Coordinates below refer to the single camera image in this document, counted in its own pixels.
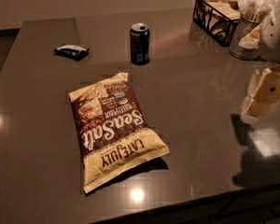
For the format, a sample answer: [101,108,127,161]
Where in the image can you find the dark blue pepsi can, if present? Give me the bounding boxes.
[130,22,150,65]

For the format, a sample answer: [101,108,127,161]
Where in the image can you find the grey metal cup holder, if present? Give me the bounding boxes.
[229,17,259,61]

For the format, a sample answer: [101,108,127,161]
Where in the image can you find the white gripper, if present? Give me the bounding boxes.
[241,0,280,124]

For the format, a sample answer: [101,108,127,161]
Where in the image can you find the black wire napkin basket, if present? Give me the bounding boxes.
[193,0,240,47]

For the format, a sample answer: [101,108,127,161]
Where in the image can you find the brown sea salt chip bag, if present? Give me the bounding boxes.
[68,73,169,193]

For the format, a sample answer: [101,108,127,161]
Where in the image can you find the small black snack packet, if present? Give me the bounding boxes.
[54,44,90,62]

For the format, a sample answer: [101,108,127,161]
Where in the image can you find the white plastic wrapped utensils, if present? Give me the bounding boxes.
[237,0,278,23]

